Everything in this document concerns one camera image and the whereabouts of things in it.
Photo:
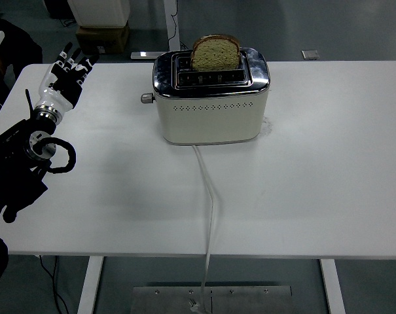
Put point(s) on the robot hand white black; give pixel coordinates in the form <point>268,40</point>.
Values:
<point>52,95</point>

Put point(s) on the silver toaster lever knob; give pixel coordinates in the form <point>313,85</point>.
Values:
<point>147,98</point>

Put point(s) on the cream toaster chrome top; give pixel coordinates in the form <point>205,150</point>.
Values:
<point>210,121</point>

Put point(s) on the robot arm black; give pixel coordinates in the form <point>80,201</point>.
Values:
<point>8,170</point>

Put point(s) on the black chair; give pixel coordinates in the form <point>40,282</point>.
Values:
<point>21,42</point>

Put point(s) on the brown cardboard box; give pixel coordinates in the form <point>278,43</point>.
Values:
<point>102,39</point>

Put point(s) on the black box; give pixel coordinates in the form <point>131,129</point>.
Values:
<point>57,8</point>

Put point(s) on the white plastic container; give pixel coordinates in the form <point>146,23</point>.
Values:
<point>99,13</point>

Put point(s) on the brown bread slice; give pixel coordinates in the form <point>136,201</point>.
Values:
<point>215,57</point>

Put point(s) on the white table leg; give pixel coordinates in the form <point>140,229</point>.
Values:
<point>90,284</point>
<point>332,284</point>

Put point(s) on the grey floor outlet plate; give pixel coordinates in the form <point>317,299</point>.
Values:
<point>310,55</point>

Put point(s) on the grey metal plate with screws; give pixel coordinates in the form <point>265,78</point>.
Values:
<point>250,301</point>

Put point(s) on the white table post with foot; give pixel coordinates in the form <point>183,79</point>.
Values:
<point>168,19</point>

